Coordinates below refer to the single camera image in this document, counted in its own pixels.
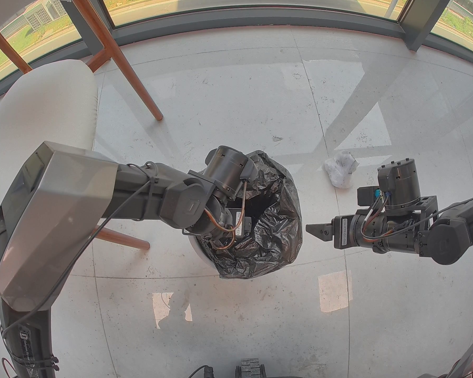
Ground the wooden chair with cream cushions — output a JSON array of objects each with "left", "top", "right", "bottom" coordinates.
[{"left": 0, "top": 0, "right": 164, "bottom": 251}]

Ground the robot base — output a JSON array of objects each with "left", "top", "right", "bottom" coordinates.
[{"left": 187, "top": 358, "right": 300, "bottom": 378}]

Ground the black plastic bag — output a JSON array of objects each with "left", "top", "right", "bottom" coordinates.
[{"left": 199, "top": 150, "right": 303, "bottom": 280}]

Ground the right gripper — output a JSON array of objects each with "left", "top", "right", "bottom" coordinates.
[{"left": 332, "top": 211, "right": 419, "bottom": 254}]

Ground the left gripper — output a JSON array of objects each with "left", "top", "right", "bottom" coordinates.
[{"left": 182, "top": 201, "right": 258, "bottom": 240}]

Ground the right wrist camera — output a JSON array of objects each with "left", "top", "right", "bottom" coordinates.
[{"left": 357, "top": 185, "right": 384, "bottom": 208}]

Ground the white trash bin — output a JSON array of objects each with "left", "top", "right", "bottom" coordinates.
[{"left": 188, "top": 233, "right": 223, "bottom": 272}]

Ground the crumpled white paper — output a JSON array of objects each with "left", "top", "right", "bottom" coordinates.
[{"left": 323, "top": 151, "right": 359, "bottom": 189}]

